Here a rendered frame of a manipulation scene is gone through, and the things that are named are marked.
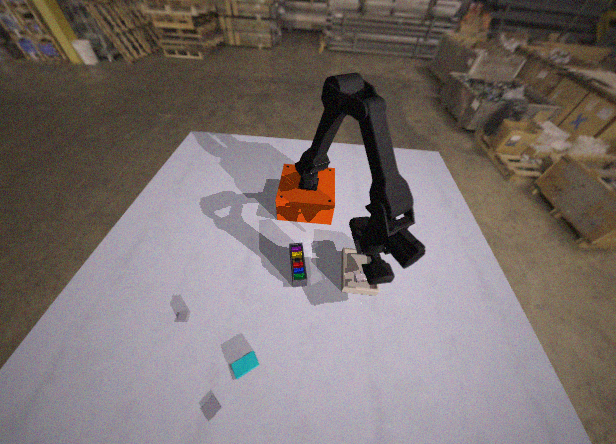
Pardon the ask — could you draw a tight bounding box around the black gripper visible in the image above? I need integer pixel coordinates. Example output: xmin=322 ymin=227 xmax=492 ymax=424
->
xmin=349 ymin=217 xmax=395 ymax=285

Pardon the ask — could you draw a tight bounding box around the white blade fuse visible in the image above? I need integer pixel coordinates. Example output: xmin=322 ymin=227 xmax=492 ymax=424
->
xmin=354 ymin=271 xmax=367 ymax=283

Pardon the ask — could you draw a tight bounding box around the teal rectangular block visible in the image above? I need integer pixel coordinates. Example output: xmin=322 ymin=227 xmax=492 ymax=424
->
xmin=232 ymin=351 xmax=259 ymax=379

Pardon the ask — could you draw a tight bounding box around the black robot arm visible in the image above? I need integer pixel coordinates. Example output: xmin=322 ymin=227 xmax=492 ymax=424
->
xmin=295 ymin=72 xmax=425 ymax=269

